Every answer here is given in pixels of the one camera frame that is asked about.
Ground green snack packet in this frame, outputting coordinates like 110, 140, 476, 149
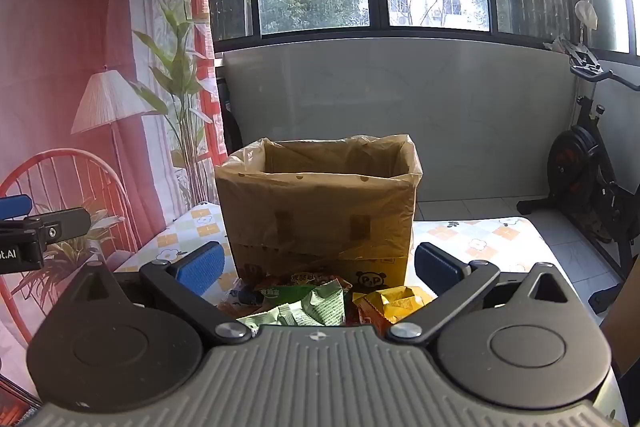
237, 279, 347, 328

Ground black exercise bike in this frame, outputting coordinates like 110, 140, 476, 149
516, 52, 640, 308

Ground red snack packet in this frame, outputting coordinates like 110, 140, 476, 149
277, 272, 351, 291

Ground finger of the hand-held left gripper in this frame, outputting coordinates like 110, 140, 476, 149
22, 207, 92, 244
0, 194, 34, 228

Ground brown wooden board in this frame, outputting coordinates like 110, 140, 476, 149
602, 274, 640, 378

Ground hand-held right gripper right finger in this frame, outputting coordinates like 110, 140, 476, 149
385, 241, 583, 344

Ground yellow snack packet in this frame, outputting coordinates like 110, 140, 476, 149
352, 286, 436, 325

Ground white crumpled plastic bag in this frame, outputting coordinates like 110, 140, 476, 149
574, 1, 599, 30

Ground printed wall cloth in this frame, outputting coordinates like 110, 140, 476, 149
0, 0, 223, 408

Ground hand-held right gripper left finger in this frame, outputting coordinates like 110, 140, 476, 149
55, 241, 253, 348

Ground brown cardboard box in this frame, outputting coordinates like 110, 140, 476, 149
215, 134, 423, 292

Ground floral checkered tablecloth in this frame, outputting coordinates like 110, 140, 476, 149
112, 202, 547, 308

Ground dark red object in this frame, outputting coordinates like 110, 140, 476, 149
0, 377, 42, 424

